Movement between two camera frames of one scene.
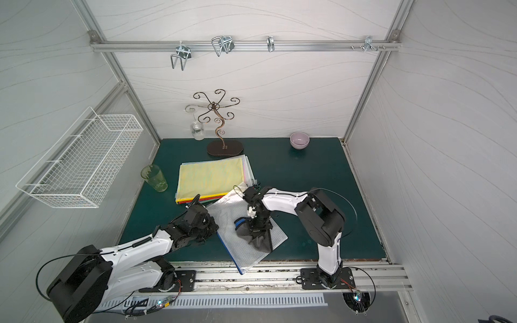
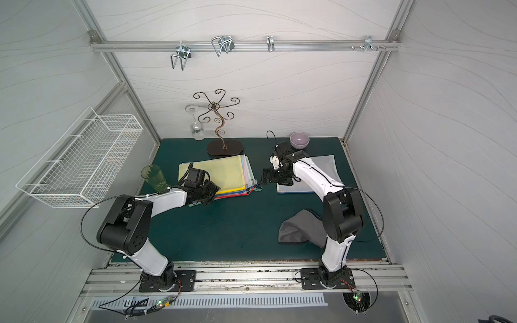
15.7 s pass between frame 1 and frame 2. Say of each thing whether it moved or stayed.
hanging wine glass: stayed
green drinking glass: stayed
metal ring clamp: stayed
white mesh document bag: moved
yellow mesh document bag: stayed
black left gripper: moved
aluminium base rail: stayed
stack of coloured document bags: stayed
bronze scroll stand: stayed
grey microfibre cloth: moved
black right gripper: moved
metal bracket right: stayed
